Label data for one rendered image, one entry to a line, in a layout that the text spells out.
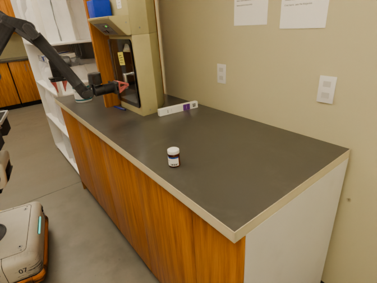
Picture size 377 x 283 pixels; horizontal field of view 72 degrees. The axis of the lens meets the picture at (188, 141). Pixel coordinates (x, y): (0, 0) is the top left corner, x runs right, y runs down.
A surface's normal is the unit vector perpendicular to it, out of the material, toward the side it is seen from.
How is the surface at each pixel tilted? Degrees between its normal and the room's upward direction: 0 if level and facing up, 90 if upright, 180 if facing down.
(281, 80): 90
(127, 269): 0
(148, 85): 90
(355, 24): 90
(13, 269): 90
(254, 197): 0
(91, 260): 0
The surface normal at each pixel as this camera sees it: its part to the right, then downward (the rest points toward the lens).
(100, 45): 0.62, 0.30
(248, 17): -0.79, 0.31
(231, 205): -0.06, -0.91
